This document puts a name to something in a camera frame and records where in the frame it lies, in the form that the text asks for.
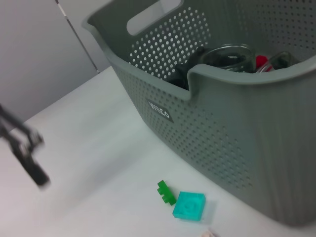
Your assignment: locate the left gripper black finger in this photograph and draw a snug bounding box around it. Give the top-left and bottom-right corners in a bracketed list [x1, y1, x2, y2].
[0, 103, 51, 190]

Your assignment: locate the dark red arch brick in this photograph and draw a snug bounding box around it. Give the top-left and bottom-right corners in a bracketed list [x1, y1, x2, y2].
[255, 55, 270, 68]

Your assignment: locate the grey perforated storage bin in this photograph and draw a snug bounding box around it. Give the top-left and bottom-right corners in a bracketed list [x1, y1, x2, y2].
[82, 0, 316, 227]

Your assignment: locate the green toy brick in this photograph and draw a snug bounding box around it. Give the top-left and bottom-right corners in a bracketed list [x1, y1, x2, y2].
[157, 180, 178, 206]

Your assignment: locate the clear cyan toy tile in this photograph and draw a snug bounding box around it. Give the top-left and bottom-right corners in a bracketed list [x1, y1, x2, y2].
[172, 191, 207, 223]

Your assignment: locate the white toy plate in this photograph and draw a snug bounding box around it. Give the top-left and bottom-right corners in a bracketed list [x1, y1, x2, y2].
[201, 228, 218, 237]

